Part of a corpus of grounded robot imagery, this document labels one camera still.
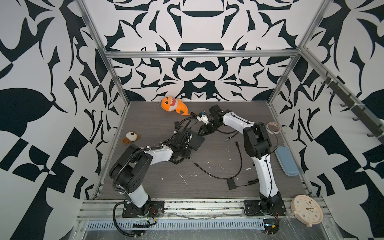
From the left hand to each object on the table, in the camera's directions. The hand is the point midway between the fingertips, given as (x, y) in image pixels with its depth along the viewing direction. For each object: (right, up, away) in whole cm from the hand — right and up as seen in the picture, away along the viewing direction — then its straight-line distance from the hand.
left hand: (189, 147), depth 94 cm
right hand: (+8, +9, +5) cm, 13 cm away
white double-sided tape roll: (+58, +11, +12) cm, 60 cm away
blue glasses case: (+58, -5, -2) cm, 58 cm away
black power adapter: (+23, -18, -12) cm, 31 cm away
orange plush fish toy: (-13, +28, +15) cm, 34 cm away
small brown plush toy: (-37, +6, +3) cm, 38 cm away
